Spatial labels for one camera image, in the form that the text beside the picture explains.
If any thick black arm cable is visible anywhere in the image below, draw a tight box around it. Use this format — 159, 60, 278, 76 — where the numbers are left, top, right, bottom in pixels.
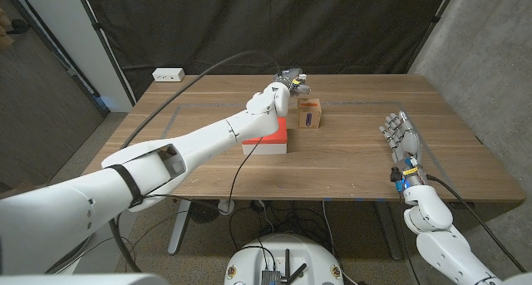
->
426, 174, 528, 274
108, 50, 282, 274

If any white robot base with electronics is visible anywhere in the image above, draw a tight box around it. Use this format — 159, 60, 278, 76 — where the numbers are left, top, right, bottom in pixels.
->
224, 233, 345, 285

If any white round floor object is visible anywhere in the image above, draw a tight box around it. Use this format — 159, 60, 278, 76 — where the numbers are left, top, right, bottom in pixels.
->
217, 199, 236, 217

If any wooden coin box with slot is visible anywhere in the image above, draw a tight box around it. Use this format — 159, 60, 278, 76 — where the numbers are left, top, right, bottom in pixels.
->
297, 97, 323, 130

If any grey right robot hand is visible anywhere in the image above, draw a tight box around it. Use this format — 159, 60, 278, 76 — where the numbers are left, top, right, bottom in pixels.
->
377, 110, 427, 189

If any white power outlet box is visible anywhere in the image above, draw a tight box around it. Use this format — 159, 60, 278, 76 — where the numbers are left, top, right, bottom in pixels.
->
151, 67, 185, 83

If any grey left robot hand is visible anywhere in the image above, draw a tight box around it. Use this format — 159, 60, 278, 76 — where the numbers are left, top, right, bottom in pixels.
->
273, 67, 312, 97

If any white table leg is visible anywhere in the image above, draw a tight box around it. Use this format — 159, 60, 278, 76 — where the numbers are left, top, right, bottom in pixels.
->
167, 199, 193, 256

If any dark table leg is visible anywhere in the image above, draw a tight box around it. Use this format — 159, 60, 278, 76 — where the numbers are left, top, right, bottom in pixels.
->
373, 200, 403, 262

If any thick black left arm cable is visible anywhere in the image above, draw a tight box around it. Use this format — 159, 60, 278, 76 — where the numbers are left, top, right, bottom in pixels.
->
108, 50, 282, 274

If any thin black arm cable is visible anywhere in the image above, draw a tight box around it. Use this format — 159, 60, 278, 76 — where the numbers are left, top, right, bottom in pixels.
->
140, 136, 264, 207
398, 191, 419, 285

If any black round fan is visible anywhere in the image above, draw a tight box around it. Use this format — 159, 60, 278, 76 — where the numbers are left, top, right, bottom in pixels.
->
190, 199, 220, 224

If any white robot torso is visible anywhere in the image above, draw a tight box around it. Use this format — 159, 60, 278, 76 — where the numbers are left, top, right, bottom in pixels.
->
0, 272, 170, 285

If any tangle of black floor cables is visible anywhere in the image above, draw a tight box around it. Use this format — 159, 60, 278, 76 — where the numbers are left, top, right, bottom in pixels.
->
228, 199, 333, 253

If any black backdrop curtain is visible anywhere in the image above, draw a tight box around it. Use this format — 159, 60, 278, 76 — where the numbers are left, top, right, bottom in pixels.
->
74, 0, 458, 101

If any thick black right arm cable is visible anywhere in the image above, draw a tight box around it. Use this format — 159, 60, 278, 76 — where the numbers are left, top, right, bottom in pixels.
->
426, 174, 528, 274

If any red and white package box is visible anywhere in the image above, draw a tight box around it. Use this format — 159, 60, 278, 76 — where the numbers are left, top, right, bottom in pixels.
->
241, 117, 288, 156

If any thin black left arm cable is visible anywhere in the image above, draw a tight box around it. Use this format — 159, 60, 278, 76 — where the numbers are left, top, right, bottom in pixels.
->
140, 136, 264, 207

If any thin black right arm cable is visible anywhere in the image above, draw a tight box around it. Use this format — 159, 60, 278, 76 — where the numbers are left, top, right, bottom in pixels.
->
398, 191, 419, 285

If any black backdrop stand pole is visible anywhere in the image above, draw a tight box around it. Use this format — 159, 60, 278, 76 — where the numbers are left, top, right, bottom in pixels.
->
405, 0, 461, 74
73, 0, 137, 107

